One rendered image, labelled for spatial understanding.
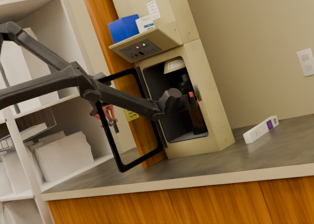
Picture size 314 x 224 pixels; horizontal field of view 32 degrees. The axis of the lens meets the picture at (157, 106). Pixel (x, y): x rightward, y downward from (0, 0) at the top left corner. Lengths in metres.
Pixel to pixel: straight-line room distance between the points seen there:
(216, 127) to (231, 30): 0.55
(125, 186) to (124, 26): 0.67
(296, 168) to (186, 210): 0.58
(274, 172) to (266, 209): 0.18
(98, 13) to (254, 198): 1.10
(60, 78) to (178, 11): 0.63
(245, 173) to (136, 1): 0.94
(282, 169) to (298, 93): 0.80
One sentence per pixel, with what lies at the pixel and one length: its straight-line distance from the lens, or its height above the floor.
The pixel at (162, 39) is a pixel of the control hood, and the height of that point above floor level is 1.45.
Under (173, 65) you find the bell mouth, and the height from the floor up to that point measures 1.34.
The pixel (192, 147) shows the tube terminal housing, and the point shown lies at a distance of 2.36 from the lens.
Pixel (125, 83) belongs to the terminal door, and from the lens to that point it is 2.37.
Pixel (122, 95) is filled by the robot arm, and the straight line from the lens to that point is 2.08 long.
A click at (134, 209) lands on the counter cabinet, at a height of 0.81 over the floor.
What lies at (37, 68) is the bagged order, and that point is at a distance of 3.43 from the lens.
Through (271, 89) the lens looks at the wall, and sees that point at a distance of 2.56.
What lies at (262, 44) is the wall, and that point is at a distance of 2.53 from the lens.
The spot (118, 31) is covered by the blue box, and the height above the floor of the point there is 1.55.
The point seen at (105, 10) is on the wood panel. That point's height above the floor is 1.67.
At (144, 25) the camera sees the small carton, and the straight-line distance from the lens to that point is 2.24.
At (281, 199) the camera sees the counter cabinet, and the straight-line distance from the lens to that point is 1.84.
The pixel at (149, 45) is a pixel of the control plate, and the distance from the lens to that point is 2.27.
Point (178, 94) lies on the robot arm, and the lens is 2.23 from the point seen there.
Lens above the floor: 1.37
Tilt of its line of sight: 4 degrees down
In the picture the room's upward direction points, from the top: 19 degrees counter-clockwise
